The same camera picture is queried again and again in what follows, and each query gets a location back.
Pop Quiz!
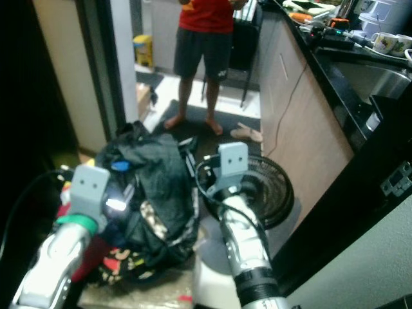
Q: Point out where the red yellow patterned cloth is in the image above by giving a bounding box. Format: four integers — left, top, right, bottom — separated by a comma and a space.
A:
57, 187, 168, 287

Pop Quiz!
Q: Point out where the dark grey garment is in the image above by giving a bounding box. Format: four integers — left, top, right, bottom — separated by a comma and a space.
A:
97, 121, 200, 253

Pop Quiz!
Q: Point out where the steel sink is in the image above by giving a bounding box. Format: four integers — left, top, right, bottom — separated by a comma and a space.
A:
335, 61, 412, 105

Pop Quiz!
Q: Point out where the orange item on counter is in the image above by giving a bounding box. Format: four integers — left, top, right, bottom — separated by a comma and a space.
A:
288, 11, 315, 24

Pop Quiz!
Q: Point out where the brown cardboard box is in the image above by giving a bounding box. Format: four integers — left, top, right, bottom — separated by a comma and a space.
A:
136, 82, 154, 120

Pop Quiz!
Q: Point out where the yellow container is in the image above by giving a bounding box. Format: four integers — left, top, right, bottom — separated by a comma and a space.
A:
133, 34, 154, 69

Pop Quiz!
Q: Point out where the camouflage print cloth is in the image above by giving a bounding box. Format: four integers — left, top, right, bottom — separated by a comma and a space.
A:
140, 200, 197, 244

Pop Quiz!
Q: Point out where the white printed mug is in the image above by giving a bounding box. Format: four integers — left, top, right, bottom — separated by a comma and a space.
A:
370, 32, 397, 55
393, 35, 412, 59

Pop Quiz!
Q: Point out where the thin black power cable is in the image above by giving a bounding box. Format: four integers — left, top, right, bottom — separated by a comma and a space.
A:
270, 64, 308, 141

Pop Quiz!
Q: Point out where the grey metal hinge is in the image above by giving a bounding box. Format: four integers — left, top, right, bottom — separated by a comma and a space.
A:
381, 161, 412, 198

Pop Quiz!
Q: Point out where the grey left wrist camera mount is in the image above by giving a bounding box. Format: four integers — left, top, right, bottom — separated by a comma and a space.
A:
68, 164, 111, 223

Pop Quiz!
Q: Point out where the person in red shirt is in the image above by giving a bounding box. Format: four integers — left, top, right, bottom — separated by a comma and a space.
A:
163, 0, 250, 136

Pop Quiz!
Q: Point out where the black chair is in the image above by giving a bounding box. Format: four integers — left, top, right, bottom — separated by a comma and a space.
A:
200, 3, 263, 109

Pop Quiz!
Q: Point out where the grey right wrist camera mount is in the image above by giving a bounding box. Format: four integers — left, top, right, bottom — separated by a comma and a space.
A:
216, 142, 250, 194

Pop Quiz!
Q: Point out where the wood cabinet with black counter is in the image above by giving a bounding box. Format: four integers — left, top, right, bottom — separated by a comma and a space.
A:
256, 0, 412, 213

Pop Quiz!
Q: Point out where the beige sandal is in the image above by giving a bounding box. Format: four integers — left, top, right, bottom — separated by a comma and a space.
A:
237, 122, 263, 135
230, 127, 261, 143

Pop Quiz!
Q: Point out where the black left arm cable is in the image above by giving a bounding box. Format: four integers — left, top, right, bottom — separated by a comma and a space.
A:
1, 169, 71, 258

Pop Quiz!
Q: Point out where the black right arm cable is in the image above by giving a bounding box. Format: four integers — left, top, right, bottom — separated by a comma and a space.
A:
195, 161, 268, 240

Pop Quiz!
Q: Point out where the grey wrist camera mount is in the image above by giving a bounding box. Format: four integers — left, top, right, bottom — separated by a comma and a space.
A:
216, 142, 250, 194
68, 164, 111, 223

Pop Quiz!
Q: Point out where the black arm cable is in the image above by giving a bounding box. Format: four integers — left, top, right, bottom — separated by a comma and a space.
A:
1, 169, 71, 258
195, 161, 268, 240

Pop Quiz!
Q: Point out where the black floor fan white base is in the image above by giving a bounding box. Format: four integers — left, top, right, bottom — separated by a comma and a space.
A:
193, 154, 296, 309

